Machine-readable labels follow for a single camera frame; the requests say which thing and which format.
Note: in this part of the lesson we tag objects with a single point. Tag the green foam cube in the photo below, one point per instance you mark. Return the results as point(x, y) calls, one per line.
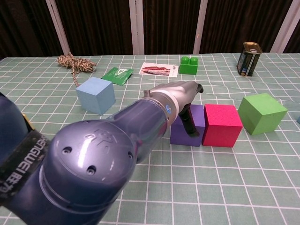
point(260, 114)

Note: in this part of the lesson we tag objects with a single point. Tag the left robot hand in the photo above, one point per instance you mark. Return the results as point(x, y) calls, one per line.
point(182, 91)

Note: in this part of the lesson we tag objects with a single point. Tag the white picture card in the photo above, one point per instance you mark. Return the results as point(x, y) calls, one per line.
point(159, 69)

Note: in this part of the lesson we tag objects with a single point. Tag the purple foam cube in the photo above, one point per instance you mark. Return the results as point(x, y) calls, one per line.
point(177, 138)

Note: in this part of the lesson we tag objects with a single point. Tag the green checked tablecloth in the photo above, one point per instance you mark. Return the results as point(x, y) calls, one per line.
point(187, 187)

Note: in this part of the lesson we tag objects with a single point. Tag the yellow foam cube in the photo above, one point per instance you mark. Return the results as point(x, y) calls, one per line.
point(28, 120)

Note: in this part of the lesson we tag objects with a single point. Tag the white metal frame post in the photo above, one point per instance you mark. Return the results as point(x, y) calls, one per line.
point(56, 21)
point(200, 23)
point(286, 23)
point(136, 23)

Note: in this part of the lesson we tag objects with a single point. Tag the pink foam cube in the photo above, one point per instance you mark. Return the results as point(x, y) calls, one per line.
point(220, 126)

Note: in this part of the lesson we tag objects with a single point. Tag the green toy brick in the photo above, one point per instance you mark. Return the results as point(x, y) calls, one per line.
point(188, 68)

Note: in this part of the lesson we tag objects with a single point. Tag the light blue foam cube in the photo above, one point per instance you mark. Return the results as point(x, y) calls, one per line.
point(93, 96)

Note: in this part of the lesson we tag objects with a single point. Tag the green foil sachet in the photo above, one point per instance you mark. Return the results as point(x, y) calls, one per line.
point(117, 76)

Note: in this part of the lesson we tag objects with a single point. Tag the dark pleated curtain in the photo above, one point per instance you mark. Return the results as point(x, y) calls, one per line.
point(98, 23)

